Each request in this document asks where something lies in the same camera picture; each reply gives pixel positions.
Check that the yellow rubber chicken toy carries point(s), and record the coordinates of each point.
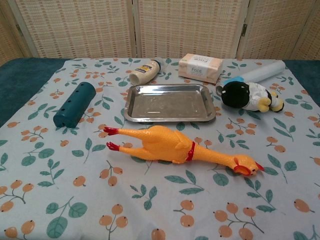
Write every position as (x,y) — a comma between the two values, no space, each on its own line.
(162,145)

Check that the rectangular metal tray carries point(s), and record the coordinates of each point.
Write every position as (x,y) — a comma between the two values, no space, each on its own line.
(170,105)

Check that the cream squeeze bottle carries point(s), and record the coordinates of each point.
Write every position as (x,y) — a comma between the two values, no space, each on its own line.
(145,72)

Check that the peach face tissue pack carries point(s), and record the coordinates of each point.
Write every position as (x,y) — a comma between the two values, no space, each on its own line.
(200,67)

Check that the black white plush penguin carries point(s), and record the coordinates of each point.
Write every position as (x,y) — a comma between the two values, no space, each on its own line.
(237,96)

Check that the blue plastic piece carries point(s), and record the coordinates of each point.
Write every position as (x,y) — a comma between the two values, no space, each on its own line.
(235,79)

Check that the teal cylinder with holes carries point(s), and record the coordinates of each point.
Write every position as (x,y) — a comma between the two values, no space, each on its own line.
(75,105)

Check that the floral printed tablecloth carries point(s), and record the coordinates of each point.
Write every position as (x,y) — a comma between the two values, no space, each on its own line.
(75,155)

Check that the white plastic roll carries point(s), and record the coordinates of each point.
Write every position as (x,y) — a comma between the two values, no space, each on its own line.
(265,71)

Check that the metal screen hinge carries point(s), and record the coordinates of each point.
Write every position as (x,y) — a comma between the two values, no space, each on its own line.
(18,28)
(244,30)

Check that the woven folding screen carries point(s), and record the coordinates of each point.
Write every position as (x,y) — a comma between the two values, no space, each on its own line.
(75,27)

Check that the teal table cover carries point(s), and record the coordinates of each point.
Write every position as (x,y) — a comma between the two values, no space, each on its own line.
(20,82)

